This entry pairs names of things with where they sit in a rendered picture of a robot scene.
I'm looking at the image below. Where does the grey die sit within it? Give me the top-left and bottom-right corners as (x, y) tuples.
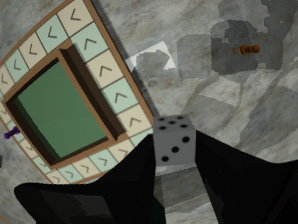
(152, 115), (196, 167)

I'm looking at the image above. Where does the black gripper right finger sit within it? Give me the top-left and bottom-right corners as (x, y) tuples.
(194, 129), (298, 224)

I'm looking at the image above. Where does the purple game pawn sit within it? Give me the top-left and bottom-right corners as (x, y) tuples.
(4, 125), (19, 139)

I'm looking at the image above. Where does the orange pawn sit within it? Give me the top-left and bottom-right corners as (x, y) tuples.
(239, 44), (259, 55)

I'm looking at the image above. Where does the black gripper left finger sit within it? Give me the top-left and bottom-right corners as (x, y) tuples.
(13, 135), (156, 224)

